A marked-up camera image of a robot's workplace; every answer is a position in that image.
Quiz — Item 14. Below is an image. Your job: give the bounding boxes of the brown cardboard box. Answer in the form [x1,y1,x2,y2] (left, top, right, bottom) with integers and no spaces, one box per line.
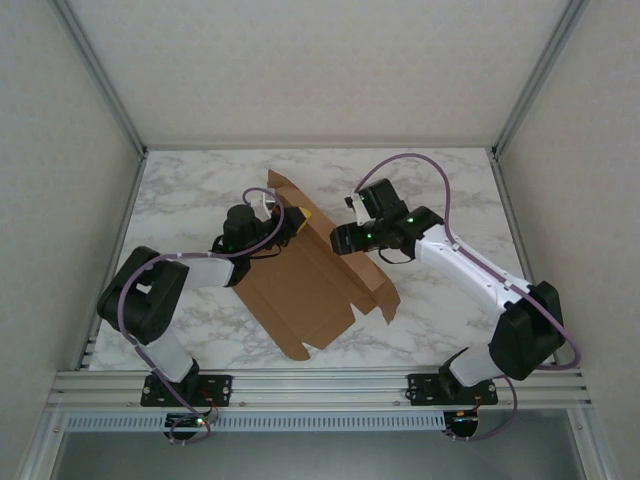
[232,168,401,362]

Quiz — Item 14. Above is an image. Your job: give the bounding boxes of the aluminium back rail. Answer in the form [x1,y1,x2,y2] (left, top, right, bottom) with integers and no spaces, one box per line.
[143,142,497,152]

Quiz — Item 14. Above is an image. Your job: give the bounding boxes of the right circuit board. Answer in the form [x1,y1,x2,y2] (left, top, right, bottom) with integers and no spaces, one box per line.
[446,408,482,442]

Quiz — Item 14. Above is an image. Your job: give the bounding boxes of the aluminium frame post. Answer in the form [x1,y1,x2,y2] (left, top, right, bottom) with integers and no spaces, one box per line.
[49,0,149,157]
[491,0,592,157]
[569,407,609,480]
[19,412,69,480]

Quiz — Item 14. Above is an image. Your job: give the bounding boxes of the left circuit board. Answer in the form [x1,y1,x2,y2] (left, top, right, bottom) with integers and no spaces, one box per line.
[164,412,214,432]

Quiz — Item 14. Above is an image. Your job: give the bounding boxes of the aluminium lower frame post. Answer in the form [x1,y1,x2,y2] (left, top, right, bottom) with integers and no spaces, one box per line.
[569,407,609,480]
[19,412,69,480]

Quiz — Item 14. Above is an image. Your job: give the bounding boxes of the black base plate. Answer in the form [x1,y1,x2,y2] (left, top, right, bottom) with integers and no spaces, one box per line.
[407,372,500,406]
[139,373,234,407]

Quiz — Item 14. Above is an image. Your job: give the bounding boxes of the circuit board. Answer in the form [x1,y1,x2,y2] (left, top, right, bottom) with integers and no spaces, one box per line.
[164,412,214,432]
[446,408,482,442]

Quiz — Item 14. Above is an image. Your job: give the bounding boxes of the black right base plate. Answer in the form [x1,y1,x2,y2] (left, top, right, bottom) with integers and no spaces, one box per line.
[407,372,500,406]

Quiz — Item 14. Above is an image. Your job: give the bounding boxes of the aluminium side rail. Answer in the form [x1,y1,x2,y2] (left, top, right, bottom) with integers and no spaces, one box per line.
[79,149,149,372]
[489,149,559,366]

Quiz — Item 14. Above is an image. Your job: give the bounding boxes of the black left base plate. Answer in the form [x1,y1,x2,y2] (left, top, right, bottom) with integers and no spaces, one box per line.
[139,373,234,407]

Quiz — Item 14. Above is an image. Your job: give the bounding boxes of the aluminium front rail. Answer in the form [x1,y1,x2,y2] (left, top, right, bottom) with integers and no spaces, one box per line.
[49,367,594,414]

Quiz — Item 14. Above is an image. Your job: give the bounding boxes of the slotted grey cable duct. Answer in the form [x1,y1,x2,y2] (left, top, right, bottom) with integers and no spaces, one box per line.
[64,412,447,432]

